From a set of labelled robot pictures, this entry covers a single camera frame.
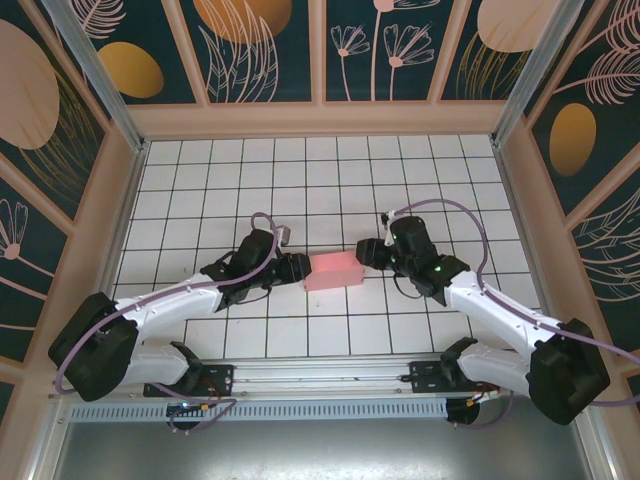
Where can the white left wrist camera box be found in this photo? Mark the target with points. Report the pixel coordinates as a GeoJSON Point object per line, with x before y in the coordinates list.
{"type": "Point", "coordinates": [285, 235]}

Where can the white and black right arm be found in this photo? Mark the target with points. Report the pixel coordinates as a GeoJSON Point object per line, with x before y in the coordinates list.
{"type": "Point", "coordinates": [565, 375]}

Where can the aluminium corner post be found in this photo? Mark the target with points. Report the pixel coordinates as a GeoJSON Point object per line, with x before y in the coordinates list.
{"type": "Point", "coordinates": [525, 80]}
{"type": "Point", "coordinates": [95, 75]}

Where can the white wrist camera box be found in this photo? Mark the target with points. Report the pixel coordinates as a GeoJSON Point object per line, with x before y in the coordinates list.
{"type": "Point", "coordinates": [389, 227]}
{"type": "Point", "coordinates": [285, 235]}

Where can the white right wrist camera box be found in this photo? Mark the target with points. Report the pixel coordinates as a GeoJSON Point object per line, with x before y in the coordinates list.
{"type": "Point", "coordinates": [389, 227]}

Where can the grey metal sheet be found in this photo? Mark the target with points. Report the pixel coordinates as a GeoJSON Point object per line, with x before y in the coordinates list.
{"type": "Point", "coordinates": [320, 450]}

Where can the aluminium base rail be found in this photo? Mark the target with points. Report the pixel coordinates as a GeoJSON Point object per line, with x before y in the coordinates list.
{"type": "Point", "coordinates": [320, 372]}

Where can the pink paper box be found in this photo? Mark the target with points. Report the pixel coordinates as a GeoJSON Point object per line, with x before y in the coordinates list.
{"type": "Point", "coordinates": [332, 280]}

